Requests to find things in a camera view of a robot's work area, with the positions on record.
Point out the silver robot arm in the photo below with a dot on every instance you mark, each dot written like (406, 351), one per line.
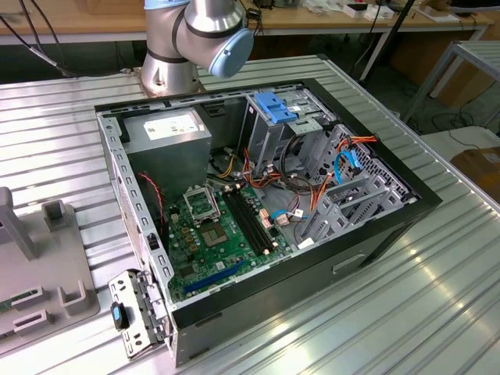
(172, 43)

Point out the grey disk bay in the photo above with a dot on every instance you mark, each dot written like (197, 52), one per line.
(351, 203)

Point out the black open PC case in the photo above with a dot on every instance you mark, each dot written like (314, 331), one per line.
(273, 281)

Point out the grey parts rack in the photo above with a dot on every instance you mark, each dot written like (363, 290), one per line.
(43, 254)

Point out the green RAM stick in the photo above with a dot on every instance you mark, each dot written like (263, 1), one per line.
(8, 304)

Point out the blue expansion slot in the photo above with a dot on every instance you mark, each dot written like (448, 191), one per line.
(213, 278)

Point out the black RAM slot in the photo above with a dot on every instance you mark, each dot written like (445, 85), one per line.
(243, 223)
(254, 221)

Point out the brown cardboard box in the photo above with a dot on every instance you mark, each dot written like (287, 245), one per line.
(480, 168)

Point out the large brown carton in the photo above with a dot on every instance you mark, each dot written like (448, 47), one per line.
(414, 58)

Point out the green motherboard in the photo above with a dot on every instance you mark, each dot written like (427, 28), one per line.
(218, 265)

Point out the black and blue latch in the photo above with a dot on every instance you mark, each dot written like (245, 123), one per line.
(119, 315)

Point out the white low table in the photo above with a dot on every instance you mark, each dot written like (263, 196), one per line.
(441, 140)

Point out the grey power supply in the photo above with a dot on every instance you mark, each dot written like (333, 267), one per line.
(168, 152)

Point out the wooden desk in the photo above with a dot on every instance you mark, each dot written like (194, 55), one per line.
(58, 21)

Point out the brown arm base plate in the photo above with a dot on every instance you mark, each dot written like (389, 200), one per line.
(199, 88)

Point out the grey optical drive cage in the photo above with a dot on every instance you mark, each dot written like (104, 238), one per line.
(265, 136)

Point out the white boxes on desk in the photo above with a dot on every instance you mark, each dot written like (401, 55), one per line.
(375, 15)

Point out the CPU socket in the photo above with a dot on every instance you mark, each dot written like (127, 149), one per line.
(214, 236)

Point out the blue drive cage latch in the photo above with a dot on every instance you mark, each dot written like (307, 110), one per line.
(275, 108)

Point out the silver hinged slot bracket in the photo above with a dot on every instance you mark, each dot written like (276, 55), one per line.
(140, 312)

